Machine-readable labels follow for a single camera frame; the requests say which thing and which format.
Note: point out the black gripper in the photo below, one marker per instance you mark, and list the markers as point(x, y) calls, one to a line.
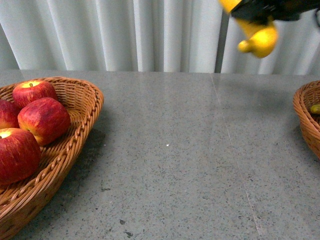
point(275, 8)

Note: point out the curved yellow banana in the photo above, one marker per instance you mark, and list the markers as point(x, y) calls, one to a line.
point(257, 25)

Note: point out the red apple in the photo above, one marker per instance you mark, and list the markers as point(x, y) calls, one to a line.
point(46, 118)
point(29, 91)
point(20, 155)

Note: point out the right brown wicker basket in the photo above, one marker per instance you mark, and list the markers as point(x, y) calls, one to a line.
point(304, 98)

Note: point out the brown wicker basket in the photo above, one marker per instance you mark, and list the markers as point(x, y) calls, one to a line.
point(304, 98)
point(21, 201)

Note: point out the white pleated curtain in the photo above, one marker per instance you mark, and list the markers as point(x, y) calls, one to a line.
point(194, 36)

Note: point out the long yellow banana in basket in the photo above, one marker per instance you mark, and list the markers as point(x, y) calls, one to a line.
point(315, 109)

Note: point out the red apple left edge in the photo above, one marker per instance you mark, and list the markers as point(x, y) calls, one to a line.
point(8, 115)

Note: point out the left brown wicker basket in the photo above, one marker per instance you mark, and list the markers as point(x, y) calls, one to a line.
point(21, 201)

